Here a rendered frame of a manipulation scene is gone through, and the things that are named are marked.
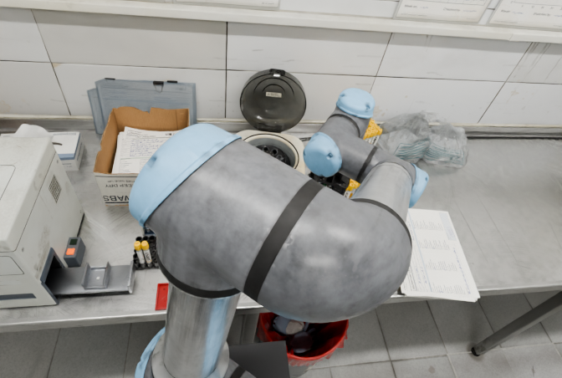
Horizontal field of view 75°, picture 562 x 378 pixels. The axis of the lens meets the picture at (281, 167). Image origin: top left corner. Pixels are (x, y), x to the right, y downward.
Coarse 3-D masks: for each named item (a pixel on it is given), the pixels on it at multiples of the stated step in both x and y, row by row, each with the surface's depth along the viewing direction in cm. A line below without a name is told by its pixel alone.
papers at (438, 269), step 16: (416, 224) 116; (432, 224) 117; (448, 224) 118; (416, 240) 112; (432, 240) 113; (448, 240) 114; (416, 256) 108; (432, 256) 109; (448, 256) 110; (464, 256) 110; (416, 272) 104; (432, 272) 105; (448, 272) 106; (464, 272) 107; (416, 288) 101; (432, 288) 102; (448, 288) 102; (464, 288) 103
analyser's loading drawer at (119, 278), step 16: (64, 272) 89; (80, 272) 90; (96, 272) 90; (112, 272) 91; (128, 272) 91; (64, 288) 86; (80, 288) 87; (96, 288) 87; (112, 288) 88; (128, 288) 88
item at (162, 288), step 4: (160, 284) 93; (164, 284) 94; (168, 284) 94; (160, 288) 93; (164, 288) 93; (156, 292) 92; (160, 292) 92; (164, 292) 93; (156, 296) 91; (160, 296) 92; (164, 296) 92; (156, 300) 90; (160, 300) 91; (164, 300) 91; (156, 304) 90; (160, 304) 90; (164, 304) 90; (156, 308) 89; (160, 308) 89; (164, 308) 89
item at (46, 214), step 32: (0, 160) 77; (32, 160) 78; (0, 192) 72; (32, 192) 76; (64, 192) 92; (0, 224) 67; (32, 224) 75; (64, 224) 92; (0, 256) 70; (32, 256) 75; (64, 256) 91; (0, 288) 78; (32, 288) 80
